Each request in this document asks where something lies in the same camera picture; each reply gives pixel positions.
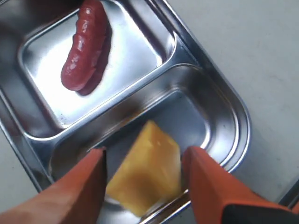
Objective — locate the red toy sausage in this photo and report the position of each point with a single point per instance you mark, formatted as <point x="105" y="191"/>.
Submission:
<point x="88" y="57"/>

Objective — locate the dark transparent box lid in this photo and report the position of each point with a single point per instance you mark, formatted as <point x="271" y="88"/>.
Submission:
<point x="290" y="196"/>

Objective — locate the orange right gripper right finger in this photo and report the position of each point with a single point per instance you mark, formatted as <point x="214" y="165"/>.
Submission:
<point x="217" y="197"/>

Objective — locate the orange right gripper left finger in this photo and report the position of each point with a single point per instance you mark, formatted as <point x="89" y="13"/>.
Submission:
<point x="74" y="199"/>

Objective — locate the stainless steel lunch box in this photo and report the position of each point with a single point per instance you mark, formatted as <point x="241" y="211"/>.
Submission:
<point x="156" y="71"/>

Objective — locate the yellow toy cheese wedge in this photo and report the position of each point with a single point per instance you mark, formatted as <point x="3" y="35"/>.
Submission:
<point x="150" y="172"/>

